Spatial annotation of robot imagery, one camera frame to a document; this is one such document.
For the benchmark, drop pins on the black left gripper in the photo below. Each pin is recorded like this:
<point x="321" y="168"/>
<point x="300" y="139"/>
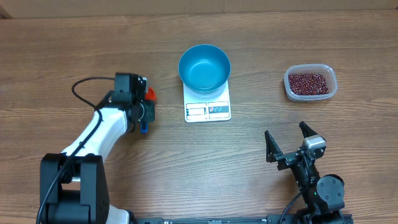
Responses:
<point x="150" y="116"/>

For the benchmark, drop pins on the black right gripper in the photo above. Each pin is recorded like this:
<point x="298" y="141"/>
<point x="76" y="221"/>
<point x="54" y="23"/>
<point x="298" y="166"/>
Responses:
<point x="275" y="154"/>

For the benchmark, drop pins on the red measuring scoop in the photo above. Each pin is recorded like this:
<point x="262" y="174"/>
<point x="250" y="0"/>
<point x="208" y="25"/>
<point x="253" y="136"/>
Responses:
<point x="150" y="95"/>

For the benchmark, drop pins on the blue bowl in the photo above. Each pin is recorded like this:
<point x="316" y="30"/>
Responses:
<point x="204" y="68"/>

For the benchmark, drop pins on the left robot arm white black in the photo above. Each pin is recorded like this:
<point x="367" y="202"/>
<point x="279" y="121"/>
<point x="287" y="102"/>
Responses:
<point x="73" y="186"/>

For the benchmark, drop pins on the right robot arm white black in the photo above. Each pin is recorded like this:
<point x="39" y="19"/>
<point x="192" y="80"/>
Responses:
<point x="320" y="199"/>

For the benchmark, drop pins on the white kitchen scale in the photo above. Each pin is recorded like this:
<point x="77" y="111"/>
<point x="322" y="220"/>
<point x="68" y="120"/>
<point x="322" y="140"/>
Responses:
<point x="201" y="108"/>

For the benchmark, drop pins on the red beans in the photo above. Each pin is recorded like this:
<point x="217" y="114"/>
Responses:
<point x="308" y="84"/>

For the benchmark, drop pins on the clear plastic container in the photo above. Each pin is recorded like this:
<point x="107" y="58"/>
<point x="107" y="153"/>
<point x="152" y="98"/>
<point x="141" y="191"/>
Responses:
<point x="323" y="69"/>

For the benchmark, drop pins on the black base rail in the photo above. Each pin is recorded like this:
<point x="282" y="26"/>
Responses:
<point x="217" y="220"/>

